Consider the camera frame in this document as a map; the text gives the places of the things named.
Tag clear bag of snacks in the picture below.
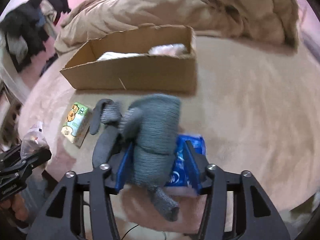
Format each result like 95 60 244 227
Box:
20 121 49 160

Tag grey knitted socks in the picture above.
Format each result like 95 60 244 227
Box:
89 94 181 222

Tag white cloth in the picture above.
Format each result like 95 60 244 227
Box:
97 51 144 61

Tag bag of cotton swabs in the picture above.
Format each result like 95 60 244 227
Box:
148 43 188 56

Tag person's left hand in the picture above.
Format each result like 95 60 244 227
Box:
1 194 28 221

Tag blue plastic packet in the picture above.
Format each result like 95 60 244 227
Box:
165 134 206 187

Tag cartoon tissue pack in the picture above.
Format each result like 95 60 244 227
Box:
61 102 92 148

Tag beige bed sheet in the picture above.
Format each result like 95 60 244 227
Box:
17 36 320 233

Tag brown cardboard box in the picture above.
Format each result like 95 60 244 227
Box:
60 25 197 93

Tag pile of dark clothes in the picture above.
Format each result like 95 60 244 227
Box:
1 0 71 73

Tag beige rumpled duvet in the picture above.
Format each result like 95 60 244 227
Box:
54 0 299 54

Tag black cable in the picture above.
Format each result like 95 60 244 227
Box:
121 223 141 240

